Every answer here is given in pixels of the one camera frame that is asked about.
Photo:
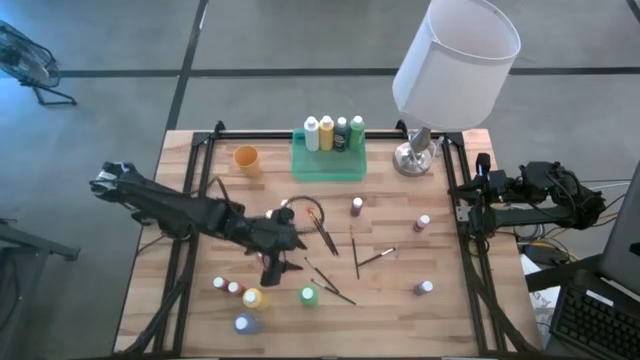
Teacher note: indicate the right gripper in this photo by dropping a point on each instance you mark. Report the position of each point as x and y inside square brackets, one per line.
[500, 185]

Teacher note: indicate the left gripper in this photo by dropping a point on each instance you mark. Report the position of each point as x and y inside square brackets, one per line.
[270, 237]

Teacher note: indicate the large light green paint bottle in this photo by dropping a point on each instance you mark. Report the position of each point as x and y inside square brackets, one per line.
[308, 297]
[356, 137]

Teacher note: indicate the large yellow paint bottle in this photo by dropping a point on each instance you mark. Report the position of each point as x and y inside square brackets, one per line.
[326, 137]
[253, 299]

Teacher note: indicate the small pink paint bottle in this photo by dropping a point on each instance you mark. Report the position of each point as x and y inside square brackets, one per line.
[420, 225]

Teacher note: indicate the large lavender paint bottle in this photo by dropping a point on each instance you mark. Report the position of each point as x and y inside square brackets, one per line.
[245, 325]

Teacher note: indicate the small magenta paint bottle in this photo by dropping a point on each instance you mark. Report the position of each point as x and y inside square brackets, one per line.
[356, 207]

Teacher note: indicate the small lavender paint bottle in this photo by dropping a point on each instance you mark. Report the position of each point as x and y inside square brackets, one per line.
[422, 288]

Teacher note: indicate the large white paint bottle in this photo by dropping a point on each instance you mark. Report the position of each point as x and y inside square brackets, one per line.
[311, 137]

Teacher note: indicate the large dark green paint bottle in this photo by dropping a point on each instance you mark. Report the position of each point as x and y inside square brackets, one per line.
[341, 139]

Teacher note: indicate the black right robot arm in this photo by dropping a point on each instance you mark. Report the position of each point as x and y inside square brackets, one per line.
[545, 215]

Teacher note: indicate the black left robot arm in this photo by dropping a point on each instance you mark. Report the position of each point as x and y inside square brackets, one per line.
[170, 207]

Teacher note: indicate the small orange paint bottle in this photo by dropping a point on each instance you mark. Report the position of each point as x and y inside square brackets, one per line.
[235, 289]

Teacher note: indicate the black paintbrush orange fan bristles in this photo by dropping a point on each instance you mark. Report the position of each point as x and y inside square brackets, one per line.
[311, 212]

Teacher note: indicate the thin black paintbrush gold ferrule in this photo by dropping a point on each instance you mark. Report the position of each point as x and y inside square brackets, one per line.
[354, 252]

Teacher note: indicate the short black paintbrush silver ferrule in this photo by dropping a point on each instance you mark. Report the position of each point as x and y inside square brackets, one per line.
[377, 257]

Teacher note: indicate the black power adapter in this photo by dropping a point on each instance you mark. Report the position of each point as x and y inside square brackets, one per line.
[545, 254]

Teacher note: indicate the green translucent plastic bin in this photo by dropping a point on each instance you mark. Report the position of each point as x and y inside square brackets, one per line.
[327, 167]

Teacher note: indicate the orange plastic cup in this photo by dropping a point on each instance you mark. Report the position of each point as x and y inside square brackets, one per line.
[246, 157]

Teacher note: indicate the silver table lamp white shade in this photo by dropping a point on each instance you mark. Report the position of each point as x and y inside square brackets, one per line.
[450, 75]

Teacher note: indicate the black computer desk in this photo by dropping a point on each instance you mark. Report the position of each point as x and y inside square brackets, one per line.
[560, 272]

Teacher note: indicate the white printed paper sheet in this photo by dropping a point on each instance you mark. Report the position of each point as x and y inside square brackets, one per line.
[542, 300]

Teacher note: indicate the computer monitor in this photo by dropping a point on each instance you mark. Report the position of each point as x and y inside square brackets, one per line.
[625, 235]

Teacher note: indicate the black keyboard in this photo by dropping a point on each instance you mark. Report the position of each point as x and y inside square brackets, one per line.
[595, 325]

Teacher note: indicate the black side table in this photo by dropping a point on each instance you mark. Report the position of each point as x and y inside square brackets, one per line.
[30, 242]

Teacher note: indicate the black floor fan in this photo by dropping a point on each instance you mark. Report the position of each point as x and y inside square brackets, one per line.
[25, 60]

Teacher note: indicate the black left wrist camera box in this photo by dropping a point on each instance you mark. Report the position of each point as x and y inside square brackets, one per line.
[286, 216]

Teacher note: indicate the black frame clamp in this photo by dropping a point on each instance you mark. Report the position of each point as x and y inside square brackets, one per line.
[219, 126]
[401, 126]

